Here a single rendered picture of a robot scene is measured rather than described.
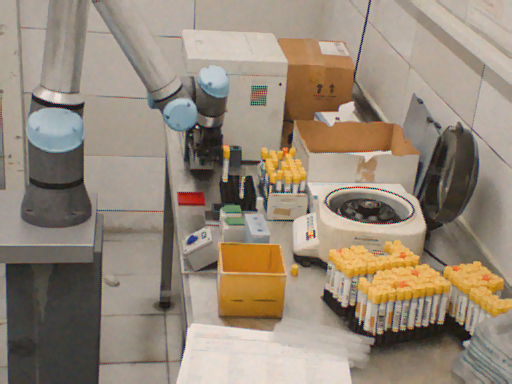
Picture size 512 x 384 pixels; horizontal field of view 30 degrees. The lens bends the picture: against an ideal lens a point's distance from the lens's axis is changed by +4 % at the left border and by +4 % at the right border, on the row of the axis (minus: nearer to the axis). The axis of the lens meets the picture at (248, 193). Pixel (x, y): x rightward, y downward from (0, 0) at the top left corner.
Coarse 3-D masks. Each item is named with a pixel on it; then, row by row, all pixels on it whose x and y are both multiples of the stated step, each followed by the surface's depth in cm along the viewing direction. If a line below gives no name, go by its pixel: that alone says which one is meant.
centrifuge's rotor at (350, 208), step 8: (352, 200) 217; (360, 200) 217; (368, 200) 218; (376, 200) 218; (344, 208) 213; (352, 208) 214; (360, 208) 212; (368, 208) 211; (376, 208) 211; (384, 208) 214; (392, 208) 214; (352, 216) 209; (360, 216) 209; (368, 216) 211; (376, 216) 210; (384, 216) 210; (392, 216) 211
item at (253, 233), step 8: (248, 216) 207; (256, 216) 207; (248, 224) 203; (264, 224) 204; (248, 232) 203; (256, 232) 200; (264, 232) 200; (248, 240) 203; (256, 240) 200; (264, 240) 200
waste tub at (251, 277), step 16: (224, 256) 195; (240, 256) 196; (256, 256) 196; (272, 256) 196; (224, 272) 183; (240, 272) 197; (256, 272) 198; (272, 272) 198; (224, 288) 184; (240, 288) 184; (256, 288) 184; (272, 288) 185; (224, 304) 185; (240, 304) 186; (256, 304) 186; (272, 304) 186
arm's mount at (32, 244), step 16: (0, 192) 224; (16, 192) 224; (96, 192) 227; (0, 208) 216; (16, 208) 216; (96, 208) 221; (0, 224) 208; (16, 224) 209; (80, 224) 211; (0, 240) 201; (16, 240) 202; (32, 240) 202; (48, 240) 203; (64, 240) 203; (80, 240) 203; (0, 256) 200; (16, 256) 201; (32, 256) 201; (48, 256) 202; (64, 256) 202; (80, 256) 203
